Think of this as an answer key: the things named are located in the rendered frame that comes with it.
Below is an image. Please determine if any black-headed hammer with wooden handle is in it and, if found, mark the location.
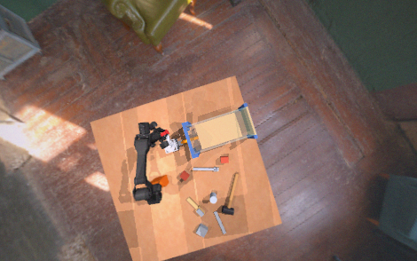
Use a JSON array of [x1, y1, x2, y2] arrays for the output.
[[222, 173, 239, 215]]

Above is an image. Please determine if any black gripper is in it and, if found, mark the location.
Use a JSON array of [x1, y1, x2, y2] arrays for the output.
[[149, 122, 169, 149]]

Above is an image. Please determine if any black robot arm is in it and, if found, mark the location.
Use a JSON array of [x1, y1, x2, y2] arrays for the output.
[[132, 122, 162, 205]]

